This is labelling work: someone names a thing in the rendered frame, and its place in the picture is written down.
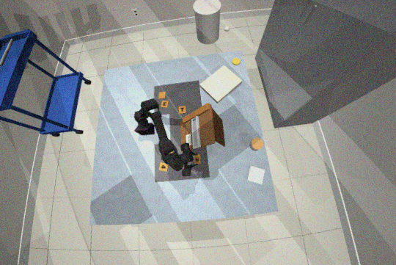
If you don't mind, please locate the grey cylindrical container with tan lid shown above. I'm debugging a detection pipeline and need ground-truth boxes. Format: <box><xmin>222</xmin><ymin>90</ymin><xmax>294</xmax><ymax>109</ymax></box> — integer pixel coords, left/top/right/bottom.
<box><xmin>249</xmin><ymin>137</ymin><xmax>263</xmax><ymax>150</ymax></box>

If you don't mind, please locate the brown board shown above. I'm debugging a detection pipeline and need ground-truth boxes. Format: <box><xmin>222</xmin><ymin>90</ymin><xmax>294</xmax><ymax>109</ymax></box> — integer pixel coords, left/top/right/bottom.
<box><xmin>180</xmin><ymin>104</ymin><xmax>225</xmax><ymax>150</ymax></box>

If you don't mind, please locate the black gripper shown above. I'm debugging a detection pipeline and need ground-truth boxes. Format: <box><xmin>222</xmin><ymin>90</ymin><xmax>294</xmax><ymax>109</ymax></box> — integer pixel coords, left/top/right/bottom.
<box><xmin>176</xmin><ymin>143</ymin><xmax>198</xmax><ymax>176</ymax></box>

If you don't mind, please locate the beige rectangular block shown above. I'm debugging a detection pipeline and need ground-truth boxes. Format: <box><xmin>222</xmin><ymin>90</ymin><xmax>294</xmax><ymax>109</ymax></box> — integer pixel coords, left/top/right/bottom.
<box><xmin>200</xmin><ymin>66</ymin><xmax>242</xmax><ymax>103</ymax></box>

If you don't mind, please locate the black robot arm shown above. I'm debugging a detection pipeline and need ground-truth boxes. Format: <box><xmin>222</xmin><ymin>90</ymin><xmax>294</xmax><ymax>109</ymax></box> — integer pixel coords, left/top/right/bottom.
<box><xmin>134</xmin><ymin>98</ymin><xmax>194</xmax><ymax>171</ymax></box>

